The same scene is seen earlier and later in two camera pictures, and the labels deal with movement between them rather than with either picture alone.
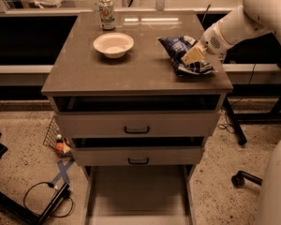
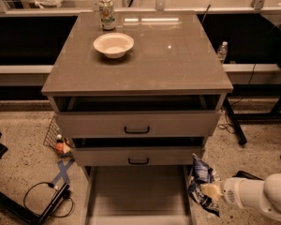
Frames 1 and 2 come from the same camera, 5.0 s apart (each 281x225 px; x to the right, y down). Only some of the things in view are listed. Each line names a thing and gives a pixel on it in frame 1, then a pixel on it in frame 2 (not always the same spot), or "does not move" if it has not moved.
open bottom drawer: (141, 194) does not move
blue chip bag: (178, 46) -> (202, 174)
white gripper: (211, 42) -> (230, 189)
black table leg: (241, 137) does not move
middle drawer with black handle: (139, 156) does not move
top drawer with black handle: (137, 124) does not move
